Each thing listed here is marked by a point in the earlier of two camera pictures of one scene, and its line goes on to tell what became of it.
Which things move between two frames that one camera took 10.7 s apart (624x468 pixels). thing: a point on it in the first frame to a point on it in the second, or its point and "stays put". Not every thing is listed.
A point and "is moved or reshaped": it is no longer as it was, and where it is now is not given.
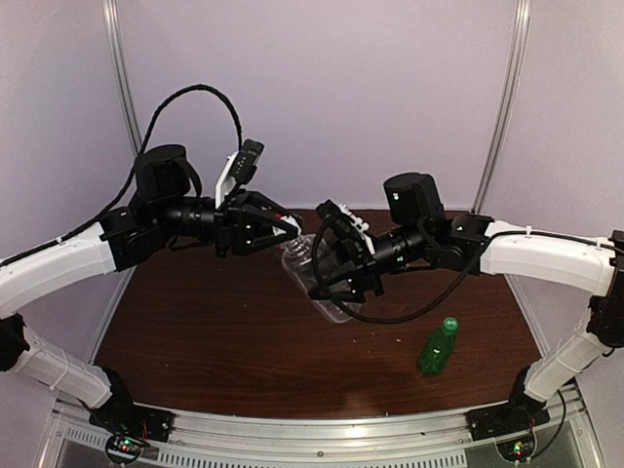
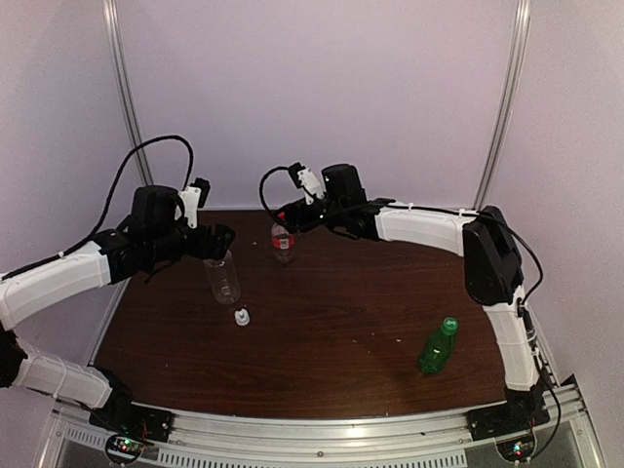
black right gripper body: [366, 264] to [307, 221]
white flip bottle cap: [291, 219] is moved or reshaped
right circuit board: [517, 448] stays put
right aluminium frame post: [507, 92] stays put
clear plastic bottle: [297, 256] to [224, 278]
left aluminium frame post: [123, 72] stays put
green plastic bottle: [439, 348] stays put
